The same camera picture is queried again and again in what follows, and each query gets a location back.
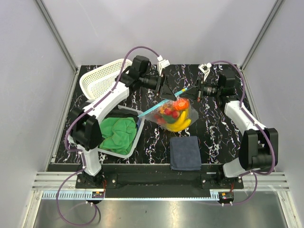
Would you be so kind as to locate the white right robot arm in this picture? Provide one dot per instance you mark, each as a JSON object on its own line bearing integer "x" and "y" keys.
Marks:
{"x": 259, "y": 146}

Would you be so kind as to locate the red fake strawberry bunch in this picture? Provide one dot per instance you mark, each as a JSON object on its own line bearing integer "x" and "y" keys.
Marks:
{"x": 167, "y": 115}

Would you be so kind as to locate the green microfibre cloth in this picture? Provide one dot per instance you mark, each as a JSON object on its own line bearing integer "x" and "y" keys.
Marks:
{"x": 118, "y": 134}

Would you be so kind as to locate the white perforated plastic basket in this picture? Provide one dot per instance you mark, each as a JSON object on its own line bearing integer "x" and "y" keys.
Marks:
{"x": 94, "y": 83}

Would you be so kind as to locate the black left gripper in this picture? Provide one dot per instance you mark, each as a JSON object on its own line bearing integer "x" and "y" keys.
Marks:
{"x": 163, "y": 90}

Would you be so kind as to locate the left aluminium frame post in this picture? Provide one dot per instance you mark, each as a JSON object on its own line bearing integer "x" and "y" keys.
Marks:
{"x": 50, "y": 23}

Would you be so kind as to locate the aluminium front rail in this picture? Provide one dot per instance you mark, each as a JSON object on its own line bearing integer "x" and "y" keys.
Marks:
{"x": 53, "y": 180}

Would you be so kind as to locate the aluminium frame post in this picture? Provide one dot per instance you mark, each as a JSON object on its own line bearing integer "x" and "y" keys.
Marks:
{"x": 50, "y": 23}
{"x": 262, "y": 32}

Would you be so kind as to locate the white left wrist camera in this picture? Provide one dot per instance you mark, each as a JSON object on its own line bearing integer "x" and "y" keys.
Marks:
{"x": 161, "y": 64}

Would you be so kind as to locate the orange fake bell pepper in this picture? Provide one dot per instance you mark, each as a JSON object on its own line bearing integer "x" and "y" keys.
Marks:
{"x": 181, "y": 104}

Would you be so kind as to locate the clear zip top bag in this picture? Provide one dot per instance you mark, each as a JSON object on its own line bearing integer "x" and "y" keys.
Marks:
{"x": 150, "y": 114}

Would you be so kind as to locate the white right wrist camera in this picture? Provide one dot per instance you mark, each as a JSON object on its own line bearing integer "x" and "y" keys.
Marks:
{"x": 205, "y": 69}

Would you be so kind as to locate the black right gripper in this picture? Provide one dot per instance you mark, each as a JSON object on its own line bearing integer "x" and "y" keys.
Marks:
{"x": 194, "y": 92}

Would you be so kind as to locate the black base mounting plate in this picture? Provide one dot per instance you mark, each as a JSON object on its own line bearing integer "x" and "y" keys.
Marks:
{"x": 192, "y": 179}

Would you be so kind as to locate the black cloth in bin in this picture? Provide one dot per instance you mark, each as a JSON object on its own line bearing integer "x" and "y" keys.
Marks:
{"x": 124, "y": 113}

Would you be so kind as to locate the grey plastic bin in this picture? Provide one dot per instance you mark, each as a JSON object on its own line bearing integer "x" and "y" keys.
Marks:
{"x": 139, "y": 128}

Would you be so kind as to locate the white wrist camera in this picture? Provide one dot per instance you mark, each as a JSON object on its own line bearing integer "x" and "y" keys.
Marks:
{"x": 205, "y": 69}
{"x": 161, "y": 64}

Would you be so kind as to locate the yellow fake banana bunch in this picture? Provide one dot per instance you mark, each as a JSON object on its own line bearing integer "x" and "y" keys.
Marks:
{"x": 182, "y": 123}

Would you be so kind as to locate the dark blue folded towel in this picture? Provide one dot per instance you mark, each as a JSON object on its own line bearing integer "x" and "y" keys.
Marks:
{"x": 185, "y": 154}

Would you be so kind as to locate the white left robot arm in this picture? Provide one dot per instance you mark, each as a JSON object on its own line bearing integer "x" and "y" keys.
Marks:
{"x": 85, "y": 131}

